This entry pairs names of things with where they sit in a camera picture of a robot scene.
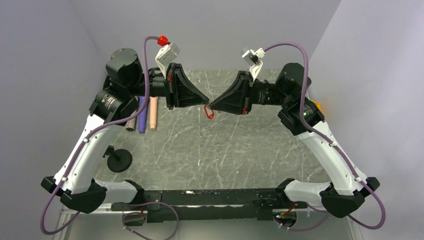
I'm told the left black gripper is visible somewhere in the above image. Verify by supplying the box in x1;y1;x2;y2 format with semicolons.
127;62;209;110

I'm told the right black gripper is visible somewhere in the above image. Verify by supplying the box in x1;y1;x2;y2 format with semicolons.
210;70;291;115

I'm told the red key tag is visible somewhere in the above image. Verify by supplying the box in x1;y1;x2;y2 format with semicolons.
204;104;215;120

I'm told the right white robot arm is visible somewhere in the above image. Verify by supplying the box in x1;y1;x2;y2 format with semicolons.
209;62;370;218

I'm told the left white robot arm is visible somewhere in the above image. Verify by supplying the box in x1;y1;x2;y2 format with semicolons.
41;44;209;214

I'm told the peach marker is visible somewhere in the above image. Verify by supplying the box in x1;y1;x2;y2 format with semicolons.
149;97;159;130

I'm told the purple marker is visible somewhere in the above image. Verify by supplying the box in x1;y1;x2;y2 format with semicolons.
138;100;149;134

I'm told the yellow bin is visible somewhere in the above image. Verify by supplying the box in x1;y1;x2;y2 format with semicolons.
313;101;323;112

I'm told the black round stand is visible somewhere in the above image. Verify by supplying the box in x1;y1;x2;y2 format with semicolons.
103;145;133;173

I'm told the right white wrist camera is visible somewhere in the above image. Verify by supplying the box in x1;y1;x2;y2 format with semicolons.
241;47;266;80

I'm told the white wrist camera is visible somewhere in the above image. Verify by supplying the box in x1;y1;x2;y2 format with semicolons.
241;47;266;80
155;42;180;77

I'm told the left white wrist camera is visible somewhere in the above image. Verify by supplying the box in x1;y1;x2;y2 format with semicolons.
155;42;180;77

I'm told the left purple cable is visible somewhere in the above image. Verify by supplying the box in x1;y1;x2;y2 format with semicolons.
39;34;170;236

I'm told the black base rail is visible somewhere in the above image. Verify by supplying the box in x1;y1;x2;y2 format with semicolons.
110;188;299;223

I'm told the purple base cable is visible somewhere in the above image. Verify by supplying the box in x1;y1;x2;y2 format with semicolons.
121;202;180;240

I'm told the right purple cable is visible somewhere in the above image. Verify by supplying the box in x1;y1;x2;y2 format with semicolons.
263;42;387;230

